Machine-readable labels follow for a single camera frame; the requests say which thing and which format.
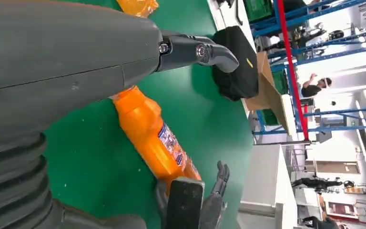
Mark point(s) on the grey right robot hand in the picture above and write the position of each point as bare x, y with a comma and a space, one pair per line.
183, 205

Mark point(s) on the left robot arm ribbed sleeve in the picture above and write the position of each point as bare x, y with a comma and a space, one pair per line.
12, 180

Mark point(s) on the brown cardboard box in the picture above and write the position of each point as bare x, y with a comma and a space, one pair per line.
271, 94

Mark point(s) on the white cabinet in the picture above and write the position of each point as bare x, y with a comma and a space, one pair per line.
265, 177

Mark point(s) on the blue metal rack frame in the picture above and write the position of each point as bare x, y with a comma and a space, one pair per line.
344, 128

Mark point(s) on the red post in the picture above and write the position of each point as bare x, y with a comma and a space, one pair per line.
292, 63

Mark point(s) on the background humanoid robot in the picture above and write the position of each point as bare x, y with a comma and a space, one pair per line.
315, 183

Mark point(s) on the black bag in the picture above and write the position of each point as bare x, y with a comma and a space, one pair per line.
236, 72

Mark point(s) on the green table mat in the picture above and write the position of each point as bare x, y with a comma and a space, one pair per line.
91, 164

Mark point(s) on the orange drink bottle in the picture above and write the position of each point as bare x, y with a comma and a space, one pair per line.
145, 129

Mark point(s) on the person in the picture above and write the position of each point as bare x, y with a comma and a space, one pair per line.
311, 91

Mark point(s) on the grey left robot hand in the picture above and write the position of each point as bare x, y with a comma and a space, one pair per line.
60, 53

